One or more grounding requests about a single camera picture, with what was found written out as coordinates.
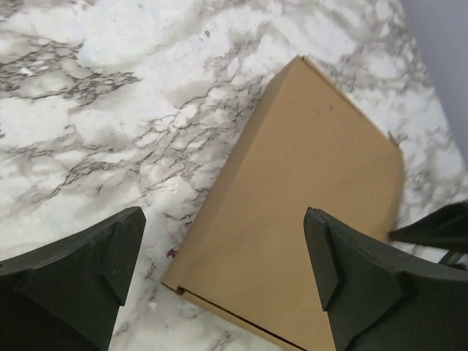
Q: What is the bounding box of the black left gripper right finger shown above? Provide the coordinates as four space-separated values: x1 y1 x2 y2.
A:
303 208 467 350

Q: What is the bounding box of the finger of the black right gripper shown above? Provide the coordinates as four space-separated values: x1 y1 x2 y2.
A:
388 201 468 253

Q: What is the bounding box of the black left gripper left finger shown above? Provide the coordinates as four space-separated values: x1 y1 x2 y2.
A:
1 207 146 350

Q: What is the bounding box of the brown cardboard box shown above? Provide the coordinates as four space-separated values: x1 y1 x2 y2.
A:
162 56 404 350

